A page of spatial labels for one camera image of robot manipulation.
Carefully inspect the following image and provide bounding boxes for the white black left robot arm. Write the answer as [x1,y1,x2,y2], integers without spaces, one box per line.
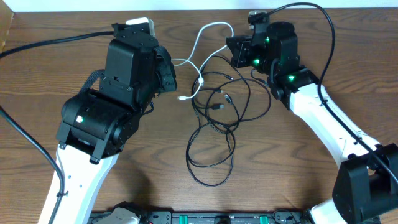
[39,23,177,223]

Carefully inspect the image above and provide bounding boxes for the black USB cable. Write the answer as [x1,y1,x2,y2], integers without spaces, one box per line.
[185,55,272,187]

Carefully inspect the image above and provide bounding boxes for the black left camera cable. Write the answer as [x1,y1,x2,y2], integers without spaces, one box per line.
[0,30,115,224]

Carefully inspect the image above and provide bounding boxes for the white USB cable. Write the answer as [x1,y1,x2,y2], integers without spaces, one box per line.
[170,21,234,101]

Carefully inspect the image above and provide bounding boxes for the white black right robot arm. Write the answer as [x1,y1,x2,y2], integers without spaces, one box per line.
[226,22,397,223]

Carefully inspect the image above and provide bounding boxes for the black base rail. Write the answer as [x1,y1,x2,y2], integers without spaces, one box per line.
[88,202,313,224]

